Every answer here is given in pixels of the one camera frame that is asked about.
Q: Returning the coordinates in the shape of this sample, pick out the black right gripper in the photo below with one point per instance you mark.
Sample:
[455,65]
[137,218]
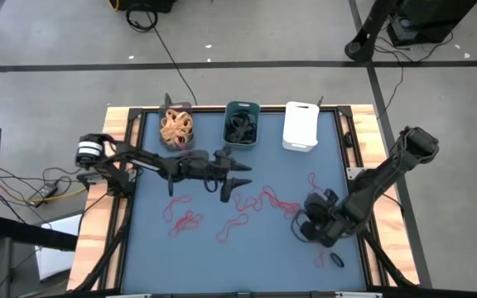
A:
[338,219]

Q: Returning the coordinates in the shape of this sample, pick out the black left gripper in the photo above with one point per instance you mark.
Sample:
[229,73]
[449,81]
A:
[203,165]

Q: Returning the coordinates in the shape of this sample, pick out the long thin red band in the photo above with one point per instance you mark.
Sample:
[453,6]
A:
[280,202]

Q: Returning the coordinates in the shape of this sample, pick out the thin black rubber band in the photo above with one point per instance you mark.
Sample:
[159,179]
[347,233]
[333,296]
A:
[251,126]
[236,132]

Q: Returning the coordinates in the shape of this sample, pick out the large black rubber band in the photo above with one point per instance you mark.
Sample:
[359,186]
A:
[242,119]

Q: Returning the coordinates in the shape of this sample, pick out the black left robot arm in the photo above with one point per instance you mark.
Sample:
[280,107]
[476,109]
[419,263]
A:
[147,159]

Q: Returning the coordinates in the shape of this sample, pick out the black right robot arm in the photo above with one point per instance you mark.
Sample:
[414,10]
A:
[387,178]

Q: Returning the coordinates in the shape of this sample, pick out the teal plastic basket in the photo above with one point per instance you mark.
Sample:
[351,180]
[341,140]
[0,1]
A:
[241,146]

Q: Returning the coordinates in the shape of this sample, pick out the grey plastic basket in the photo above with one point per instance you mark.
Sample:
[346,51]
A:
[186,145]

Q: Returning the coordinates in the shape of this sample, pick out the white plastic basket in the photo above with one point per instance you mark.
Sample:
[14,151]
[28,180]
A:
[300,124]

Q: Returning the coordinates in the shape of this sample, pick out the blue table mat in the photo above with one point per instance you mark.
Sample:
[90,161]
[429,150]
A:
[222,269]

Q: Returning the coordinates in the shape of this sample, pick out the black tower fan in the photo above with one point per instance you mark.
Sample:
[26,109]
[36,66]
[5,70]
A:
[364,45]

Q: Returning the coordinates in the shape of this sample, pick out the black power adapter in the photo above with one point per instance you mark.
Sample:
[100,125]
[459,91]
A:
[44,191]

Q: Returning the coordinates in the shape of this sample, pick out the white board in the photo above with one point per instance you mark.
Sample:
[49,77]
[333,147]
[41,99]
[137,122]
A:
[56,256]

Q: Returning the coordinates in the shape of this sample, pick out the black equipment case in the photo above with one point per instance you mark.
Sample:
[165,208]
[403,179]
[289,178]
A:
[143,4]

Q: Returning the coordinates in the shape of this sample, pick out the black stand bar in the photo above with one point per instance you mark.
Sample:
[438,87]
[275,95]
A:
[35,234]

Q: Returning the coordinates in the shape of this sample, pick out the black equipment box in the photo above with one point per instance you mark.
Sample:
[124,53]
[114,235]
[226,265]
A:
[429,20]

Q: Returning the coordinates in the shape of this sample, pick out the silver aluminium bracket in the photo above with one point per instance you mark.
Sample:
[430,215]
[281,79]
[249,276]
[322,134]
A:
[358,295]

